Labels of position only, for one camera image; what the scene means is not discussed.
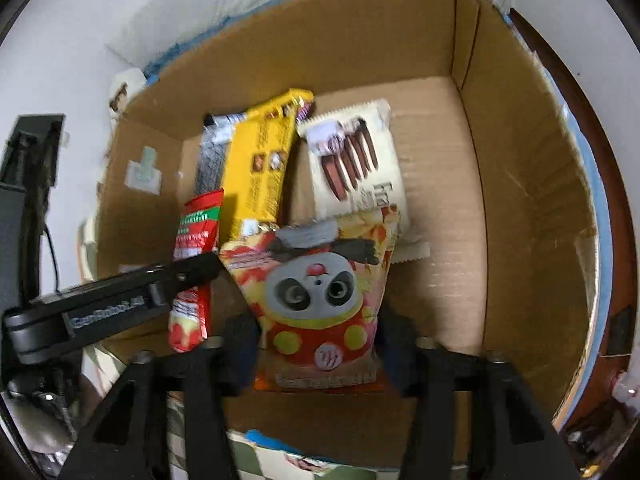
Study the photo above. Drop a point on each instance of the black silver snack packet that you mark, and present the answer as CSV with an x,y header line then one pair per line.
x,y
212,160

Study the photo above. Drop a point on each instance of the white chocolate stick packet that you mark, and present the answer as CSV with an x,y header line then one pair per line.
x,y
350,160

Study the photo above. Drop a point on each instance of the yellow snack packet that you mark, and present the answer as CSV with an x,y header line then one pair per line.
x,y
255,175

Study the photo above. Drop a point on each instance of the red green snack packet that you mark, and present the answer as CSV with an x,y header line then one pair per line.
x,y
197,225

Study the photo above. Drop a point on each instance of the blue pillow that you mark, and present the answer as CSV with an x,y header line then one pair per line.
x,y
175,55

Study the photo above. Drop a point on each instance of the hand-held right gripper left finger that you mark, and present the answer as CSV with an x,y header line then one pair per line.
x,y
240,347

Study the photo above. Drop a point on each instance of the dark small box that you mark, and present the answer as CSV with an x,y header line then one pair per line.
x,y
620,332

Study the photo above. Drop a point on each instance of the green white checkered blanket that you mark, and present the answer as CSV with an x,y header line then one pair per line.
x,y
265,462

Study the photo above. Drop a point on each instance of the yellow red panda snack bag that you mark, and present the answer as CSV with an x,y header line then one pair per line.
x,y
315,290

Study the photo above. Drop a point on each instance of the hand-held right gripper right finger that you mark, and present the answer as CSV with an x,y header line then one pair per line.
x,y
400,355

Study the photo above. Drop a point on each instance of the dark monitor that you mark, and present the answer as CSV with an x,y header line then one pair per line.
x,y
15,210

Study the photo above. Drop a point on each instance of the bear print cushion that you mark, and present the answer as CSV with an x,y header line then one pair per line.
x,y
125,90

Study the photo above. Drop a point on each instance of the brown cardboard box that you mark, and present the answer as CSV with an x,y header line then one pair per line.
x,y
525,185

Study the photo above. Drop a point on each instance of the pink printed packet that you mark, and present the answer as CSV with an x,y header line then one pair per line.
x,y
312,464

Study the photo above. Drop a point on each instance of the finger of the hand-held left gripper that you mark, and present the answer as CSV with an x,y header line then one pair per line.
x,y
190,272

